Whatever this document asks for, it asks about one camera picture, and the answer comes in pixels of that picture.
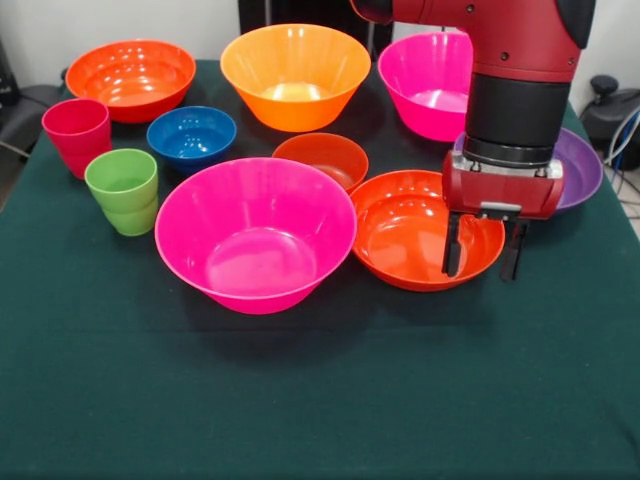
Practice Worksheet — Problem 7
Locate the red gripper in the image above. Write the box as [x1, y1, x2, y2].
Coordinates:
[442, 152, 566, 282]

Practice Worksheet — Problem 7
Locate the medium red-orange bowl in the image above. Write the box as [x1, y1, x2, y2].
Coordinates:
[65, 39, 197, 125]
[349, 169, 507, 293]

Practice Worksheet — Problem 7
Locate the large pink bowl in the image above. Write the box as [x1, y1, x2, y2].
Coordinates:
[377, 32, 475, 144]
[154, 157, 358, 316]

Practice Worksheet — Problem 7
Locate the purple bowl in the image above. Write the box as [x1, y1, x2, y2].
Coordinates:
[452, 127, 605, 217]

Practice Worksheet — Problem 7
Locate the small red-orange bowl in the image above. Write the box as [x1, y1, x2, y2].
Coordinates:
[271, 132, 370, 196]

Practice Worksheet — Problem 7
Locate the dark green tablecloth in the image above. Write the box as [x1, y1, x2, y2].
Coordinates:
[0, 59, 640, 480]

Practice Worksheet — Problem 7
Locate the large orange bowl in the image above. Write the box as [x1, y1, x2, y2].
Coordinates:
[220, 23, 373, 134]

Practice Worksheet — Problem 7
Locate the small blue bowl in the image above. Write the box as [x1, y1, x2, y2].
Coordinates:
[146, 105, 238, 175]

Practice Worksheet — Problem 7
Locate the green cup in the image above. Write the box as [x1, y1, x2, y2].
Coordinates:
[84, 148, 160, 237]

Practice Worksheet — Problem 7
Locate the crimson cup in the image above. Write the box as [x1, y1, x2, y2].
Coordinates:
[41, 98, 113, 181]

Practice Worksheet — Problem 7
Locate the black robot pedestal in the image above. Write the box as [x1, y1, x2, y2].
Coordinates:
[238, 0, 399, 56]

